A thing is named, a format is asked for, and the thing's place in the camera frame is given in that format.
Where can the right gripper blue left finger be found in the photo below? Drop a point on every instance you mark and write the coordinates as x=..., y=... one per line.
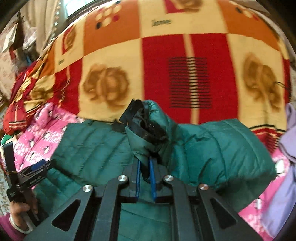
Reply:
x=133, y=173

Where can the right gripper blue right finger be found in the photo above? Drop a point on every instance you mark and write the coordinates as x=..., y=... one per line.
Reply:
x=159, y=189

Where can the dark green puffer jacket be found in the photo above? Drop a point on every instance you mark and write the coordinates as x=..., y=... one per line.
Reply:
x=226, y=155

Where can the magenta sleeve forearm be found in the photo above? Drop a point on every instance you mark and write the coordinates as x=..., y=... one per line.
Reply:
x=8, y=232

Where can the person's left hand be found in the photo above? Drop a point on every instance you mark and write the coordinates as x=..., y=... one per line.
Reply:
x=18, y=208

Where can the pink penguin bed sheet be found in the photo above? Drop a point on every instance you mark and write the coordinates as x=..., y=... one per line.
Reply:
x=43, y=135

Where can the floral covered furniture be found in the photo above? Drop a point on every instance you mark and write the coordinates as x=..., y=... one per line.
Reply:
x=9, y=68

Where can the red orange rose blanket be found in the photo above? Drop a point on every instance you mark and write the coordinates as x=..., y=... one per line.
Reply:
x=199, y=60

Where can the lilac quilted jacket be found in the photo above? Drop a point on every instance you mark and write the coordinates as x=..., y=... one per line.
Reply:
x=283, y=201

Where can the beige curtain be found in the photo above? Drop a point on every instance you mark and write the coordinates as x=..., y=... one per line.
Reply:
x=48, y=16

